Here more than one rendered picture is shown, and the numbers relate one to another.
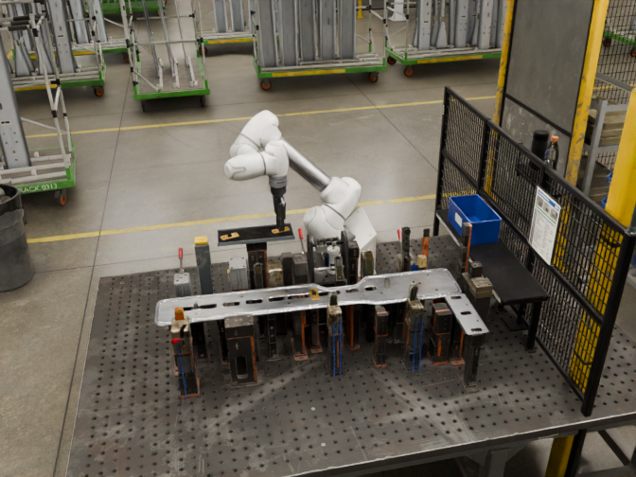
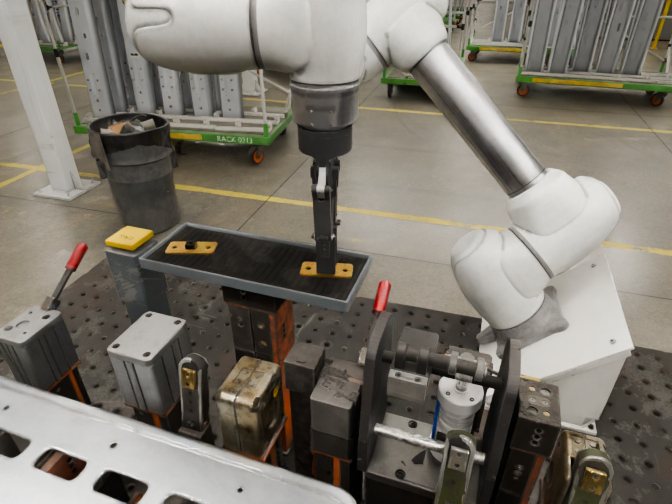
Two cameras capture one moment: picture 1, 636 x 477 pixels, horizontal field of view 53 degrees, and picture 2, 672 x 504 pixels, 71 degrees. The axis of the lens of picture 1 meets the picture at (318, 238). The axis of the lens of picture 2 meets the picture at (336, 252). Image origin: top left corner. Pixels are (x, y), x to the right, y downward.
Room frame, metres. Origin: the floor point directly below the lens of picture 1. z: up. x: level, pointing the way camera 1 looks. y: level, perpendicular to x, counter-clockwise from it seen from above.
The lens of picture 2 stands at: (2.15, -0.13, 1.59)
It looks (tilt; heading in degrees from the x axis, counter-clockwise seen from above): 32 degrees down; 28
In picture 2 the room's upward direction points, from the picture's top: straight up
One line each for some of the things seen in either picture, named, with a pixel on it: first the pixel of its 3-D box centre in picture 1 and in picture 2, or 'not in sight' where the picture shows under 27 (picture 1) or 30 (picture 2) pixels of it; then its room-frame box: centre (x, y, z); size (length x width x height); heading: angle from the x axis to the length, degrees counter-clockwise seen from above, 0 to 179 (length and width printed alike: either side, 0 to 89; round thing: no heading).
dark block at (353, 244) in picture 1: (352, 280); (507, 495); (2.63, -0.17, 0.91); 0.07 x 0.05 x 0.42; 9
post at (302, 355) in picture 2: (288, 289); (308, 439); (2.58, 0.15, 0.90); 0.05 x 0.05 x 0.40; 9
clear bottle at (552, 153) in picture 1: (551, 157); not in sight; (2.65, -1.06, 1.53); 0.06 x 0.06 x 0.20
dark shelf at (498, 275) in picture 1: (485, 250); not in sight; (2.72, -0.84, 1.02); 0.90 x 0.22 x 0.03; 9
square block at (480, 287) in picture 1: (477, 314); not in sight; (2.37, -0.73, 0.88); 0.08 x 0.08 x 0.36; 9
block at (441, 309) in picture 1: (439, 333); not in sight; (2.28, -0.54, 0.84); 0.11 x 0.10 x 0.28; 9
